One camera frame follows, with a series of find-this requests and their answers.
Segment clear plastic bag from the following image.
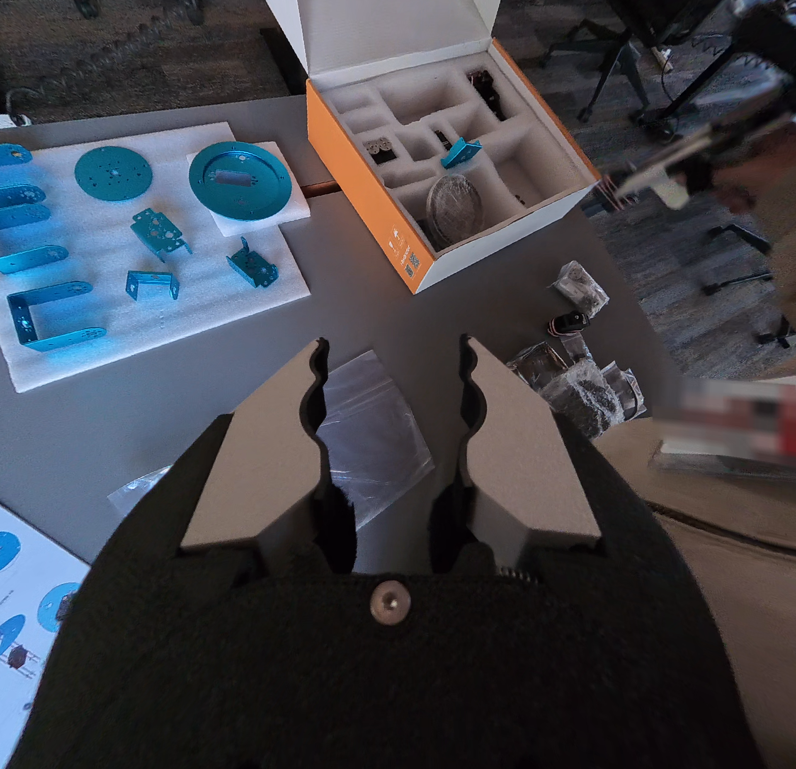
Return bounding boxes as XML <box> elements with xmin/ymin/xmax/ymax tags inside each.
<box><xmin>109</xmin><ymin>349</ymin><xmax>435</xmax><ymax>530</ymax></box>

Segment plain blue round plate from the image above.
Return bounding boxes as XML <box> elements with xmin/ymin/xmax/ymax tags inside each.
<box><xmin>73</xmin><ymin>145</ymin><xmax>154</xmax><ymax>202</ymax></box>

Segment assembly guide booklet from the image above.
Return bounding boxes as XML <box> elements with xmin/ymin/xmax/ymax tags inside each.
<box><xmin>0</xmin><ymin>503</ymin><xmax>91</xmax><ymax>745</ymax></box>

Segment zip bag with black part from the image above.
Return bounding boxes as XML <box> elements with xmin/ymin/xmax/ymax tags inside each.
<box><xmin>600</xmin><ymin>360</ymin><xmax>650</xmax><ymax>423</ymax></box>

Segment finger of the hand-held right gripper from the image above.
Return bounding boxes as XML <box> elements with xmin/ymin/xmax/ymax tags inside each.
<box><xmin>612</xmin><ymin>76</ymin><xmax>794</xmax><ymax>201</ymax></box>

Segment orange and white box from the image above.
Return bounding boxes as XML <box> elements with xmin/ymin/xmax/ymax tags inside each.
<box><xmin>250</xmin><ymin>0</ymin><xmax>601</xmax><ymax>295</ymax></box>

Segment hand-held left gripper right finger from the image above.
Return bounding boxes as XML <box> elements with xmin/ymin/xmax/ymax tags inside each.
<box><xmin>428</xmin><ymin>333</ymin><xmax>604</xmax><ymax>576</ymax></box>

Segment person's right forearm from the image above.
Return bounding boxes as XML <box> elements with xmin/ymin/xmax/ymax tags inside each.
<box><xmin>752</xmin><ymin>179</ymin><xmax>796</xmax><ymax>347</ymax></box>

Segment white foam sheet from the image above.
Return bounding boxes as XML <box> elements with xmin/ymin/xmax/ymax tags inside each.
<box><xmin>0</xmin><ymin>121</ymin><xmax>312</xmax><ymax>394</ymax></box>

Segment black servo with striped cable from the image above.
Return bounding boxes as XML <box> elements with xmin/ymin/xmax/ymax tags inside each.
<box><xmin>546</xmin><ymin>311</ymin><xmax>593</xmax><ymax>339</ymax></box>
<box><xmin>596</xmin><ymin>175</ymin><xmax>636</xmax><ymax>215</ymax></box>

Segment bubble-wrapped wheel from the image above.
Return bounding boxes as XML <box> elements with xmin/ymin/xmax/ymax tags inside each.
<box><xmin>540</xmin><ymin>359</ymin><xmax>624</xmax><ymax>442</ymax></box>

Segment small white foam pad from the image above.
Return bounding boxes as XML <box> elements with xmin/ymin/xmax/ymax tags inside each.
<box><xmin>187</xmin><ymin>141</ymin><xmax>312</xmax><ymax>235</ymax></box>

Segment blue side bracket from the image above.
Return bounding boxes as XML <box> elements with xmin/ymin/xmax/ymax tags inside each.
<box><xmin>440</xmin><ymin>137</ymin><xmax>485</xmax><ymax>170</ymax></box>

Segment blue ring-shaped plate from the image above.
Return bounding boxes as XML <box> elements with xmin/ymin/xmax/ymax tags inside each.
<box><xmin>188</xmin><ymin>141</ymin><xmax>293</xmax><ymax>222</ymax></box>

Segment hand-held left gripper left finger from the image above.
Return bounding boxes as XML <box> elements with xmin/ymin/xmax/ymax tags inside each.
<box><xmin>179</xmin><ymin>338</ymin><xmax>358</xmax><ymax>576</ymax></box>

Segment person's right hand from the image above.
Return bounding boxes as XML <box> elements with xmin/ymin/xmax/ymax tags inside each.
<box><xmin>715</xmin><ymin>138</ymin><xmax>796</xmax><ymax>217</ymax></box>

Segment clear bagged part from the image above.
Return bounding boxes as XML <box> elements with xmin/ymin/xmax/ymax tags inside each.
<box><xmin>426</xmin><ymin>174</ymin><xmax>485</xmax><ymax>252</ymax></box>

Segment small light blue bracket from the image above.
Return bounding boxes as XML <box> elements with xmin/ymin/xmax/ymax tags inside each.
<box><xmin>126</xmin><ymin>271</ymin><xmax>181</xmax><ymax>300</ymax></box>

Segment long blue U bracket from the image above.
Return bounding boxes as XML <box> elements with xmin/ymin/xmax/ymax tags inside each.
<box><xmin>0</xmin><ymin>205</ymin><xmax>69</xmax><ymax>275</ymax></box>
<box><xmin>7</xmin><ymin>281</ymin><xmax>108</xmax><ymax>352</ymax></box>
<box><xmin>0</xmin><ymin>144</ymin><xmax>47</xmax><ymax>209</ymax></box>

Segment bagged servos and parts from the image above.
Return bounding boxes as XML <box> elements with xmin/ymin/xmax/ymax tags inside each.
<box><xmin>552</xmin><ymin>261</ymin><xmax>610</xmax><ymax>317</ymax></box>

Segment small dark blue bracket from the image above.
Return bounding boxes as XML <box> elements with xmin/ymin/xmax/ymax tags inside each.
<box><xmin>227</xmin><ymin>236</ymin><xmax>279</xmax><ymax>288</ymax></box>
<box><xmin>131</xmin><ymin>208</ymin><xmax>194</xmax><ymax>261</ymax></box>

